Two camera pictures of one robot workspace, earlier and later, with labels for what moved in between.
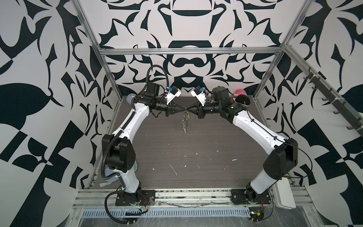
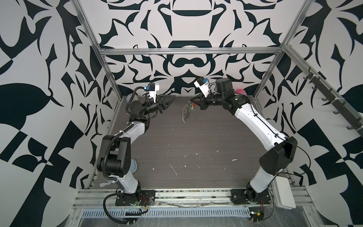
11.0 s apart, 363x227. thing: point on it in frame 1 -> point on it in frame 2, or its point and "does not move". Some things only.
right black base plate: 243,196 does not move
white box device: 283,195 does not move
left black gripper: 172,109 -> 162,104
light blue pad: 108,171 does not move
